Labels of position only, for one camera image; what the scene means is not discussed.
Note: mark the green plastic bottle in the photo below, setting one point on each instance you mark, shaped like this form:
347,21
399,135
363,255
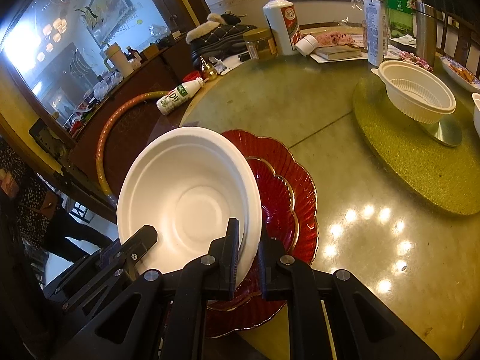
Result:
400,14

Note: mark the white foam bowl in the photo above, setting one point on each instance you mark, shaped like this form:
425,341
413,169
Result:
188,184
476,113

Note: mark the large red wedding plate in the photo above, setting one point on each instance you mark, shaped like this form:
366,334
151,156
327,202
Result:
258,311

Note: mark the pink wrapped candies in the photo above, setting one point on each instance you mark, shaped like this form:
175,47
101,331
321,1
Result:
413,59

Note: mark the book with pink cloth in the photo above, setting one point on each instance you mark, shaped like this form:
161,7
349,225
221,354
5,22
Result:
335,46

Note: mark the black fur-trimmed jacket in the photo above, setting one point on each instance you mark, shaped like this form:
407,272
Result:
221,36

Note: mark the white thermos mug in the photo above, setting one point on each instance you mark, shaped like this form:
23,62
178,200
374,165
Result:
116,59

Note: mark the blue white food plate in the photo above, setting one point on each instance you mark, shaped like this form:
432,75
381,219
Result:
461,75

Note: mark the white red liquor bottle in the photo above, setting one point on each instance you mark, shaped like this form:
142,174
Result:
283,22

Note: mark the stainless steel thermos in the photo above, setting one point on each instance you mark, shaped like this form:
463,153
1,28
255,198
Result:
426,32

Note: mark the small white cup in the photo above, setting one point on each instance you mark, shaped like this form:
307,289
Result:
307,45

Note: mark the white green milk bottle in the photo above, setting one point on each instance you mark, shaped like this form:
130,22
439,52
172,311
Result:
177,96

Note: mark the amber glass jar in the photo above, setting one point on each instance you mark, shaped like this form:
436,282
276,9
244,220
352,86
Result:
260,44

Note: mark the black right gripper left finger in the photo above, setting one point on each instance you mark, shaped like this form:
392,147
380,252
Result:
124,314

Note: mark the small red gold-rimmed plate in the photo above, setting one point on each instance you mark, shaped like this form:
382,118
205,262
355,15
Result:
279,221

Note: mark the silver turntable disc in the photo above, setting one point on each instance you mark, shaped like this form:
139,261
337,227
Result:
446,131

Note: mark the cream ribbed plastic bowl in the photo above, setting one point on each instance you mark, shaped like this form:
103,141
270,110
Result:
417,93

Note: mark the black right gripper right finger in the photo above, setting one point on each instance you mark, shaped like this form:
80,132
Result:
333,315

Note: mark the dark wooden chair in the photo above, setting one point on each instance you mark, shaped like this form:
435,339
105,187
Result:
458,39

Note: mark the green round table mat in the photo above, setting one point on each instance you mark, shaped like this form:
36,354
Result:
447,177

